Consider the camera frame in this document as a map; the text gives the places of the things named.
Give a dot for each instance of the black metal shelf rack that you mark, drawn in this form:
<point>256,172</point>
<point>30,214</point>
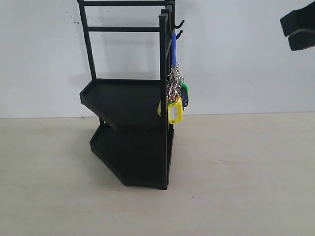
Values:
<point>134,138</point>

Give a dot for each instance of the colourful key tag bunch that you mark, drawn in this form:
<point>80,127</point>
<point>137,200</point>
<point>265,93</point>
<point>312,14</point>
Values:
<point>177,92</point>

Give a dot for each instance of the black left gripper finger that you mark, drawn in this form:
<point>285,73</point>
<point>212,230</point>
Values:
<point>299,20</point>

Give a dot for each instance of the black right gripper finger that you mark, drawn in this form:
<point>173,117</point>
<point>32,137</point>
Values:
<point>301,39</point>

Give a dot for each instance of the black metal hook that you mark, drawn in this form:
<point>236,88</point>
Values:
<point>179,34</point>
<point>179,25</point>

